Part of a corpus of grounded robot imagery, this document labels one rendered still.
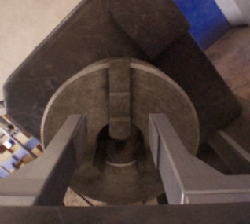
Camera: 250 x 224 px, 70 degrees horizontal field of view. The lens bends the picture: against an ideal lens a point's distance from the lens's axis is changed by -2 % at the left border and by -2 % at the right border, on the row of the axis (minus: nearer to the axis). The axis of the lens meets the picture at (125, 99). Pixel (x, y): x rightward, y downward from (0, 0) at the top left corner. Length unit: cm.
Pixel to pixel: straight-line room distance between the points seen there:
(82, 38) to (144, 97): 26
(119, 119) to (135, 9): 25
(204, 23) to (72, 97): 390
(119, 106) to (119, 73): 4
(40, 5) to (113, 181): 392
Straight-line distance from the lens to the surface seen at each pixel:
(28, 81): 52
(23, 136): 438
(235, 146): 52
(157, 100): 27
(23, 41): 423
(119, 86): 24
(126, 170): 32
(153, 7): 41
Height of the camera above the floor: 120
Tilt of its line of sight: 13 degrees down
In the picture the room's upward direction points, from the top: 43 degrees counter-clockwise
